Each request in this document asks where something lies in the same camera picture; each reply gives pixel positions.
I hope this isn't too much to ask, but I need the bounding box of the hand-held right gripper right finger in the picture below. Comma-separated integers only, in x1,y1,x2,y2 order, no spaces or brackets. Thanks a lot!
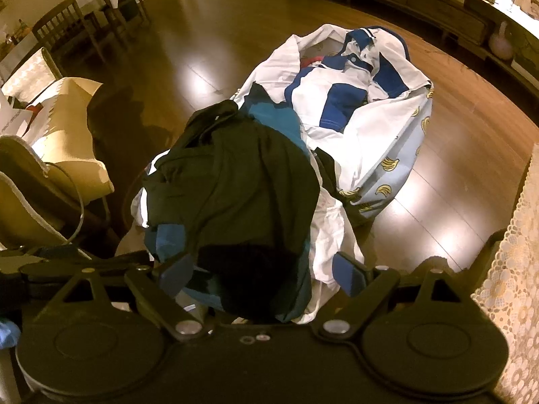
312,251,468,341

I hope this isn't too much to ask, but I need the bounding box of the white printed bag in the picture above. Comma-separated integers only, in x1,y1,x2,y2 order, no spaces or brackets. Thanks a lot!
0,93,55,139

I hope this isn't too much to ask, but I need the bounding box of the lace-covered table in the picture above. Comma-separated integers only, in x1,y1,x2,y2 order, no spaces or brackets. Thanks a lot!
469,143,539,404

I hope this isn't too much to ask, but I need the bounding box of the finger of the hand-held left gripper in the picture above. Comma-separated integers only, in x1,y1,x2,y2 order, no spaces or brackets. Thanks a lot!
19,259,85,280

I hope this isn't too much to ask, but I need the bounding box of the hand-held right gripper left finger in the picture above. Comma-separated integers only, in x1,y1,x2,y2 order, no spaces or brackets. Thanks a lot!
63,255,211,341

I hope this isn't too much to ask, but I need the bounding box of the grey cable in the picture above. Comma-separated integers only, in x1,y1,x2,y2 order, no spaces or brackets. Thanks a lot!
42,161,87,247

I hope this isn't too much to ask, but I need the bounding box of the beige cushion with white trim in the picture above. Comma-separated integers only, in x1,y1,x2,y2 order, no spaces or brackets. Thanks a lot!
0,135,91,257

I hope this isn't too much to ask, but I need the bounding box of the banana print cloth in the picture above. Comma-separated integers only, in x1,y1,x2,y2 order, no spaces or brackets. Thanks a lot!
236,84,435,220

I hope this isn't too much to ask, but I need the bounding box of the wooden chair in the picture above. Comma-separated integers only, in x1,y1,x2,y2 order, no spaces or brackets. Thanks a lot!
31,0,106,72

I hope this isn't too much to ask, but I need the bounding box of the black star print sweater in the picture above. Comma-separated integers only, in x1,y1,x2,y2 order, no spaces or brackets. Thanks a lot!
141,100,323,321

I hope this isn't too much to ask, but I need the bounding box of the chair with patterned cover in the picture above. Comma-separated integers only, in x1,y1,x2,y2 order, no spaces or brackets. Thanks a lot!
0,46,57,97

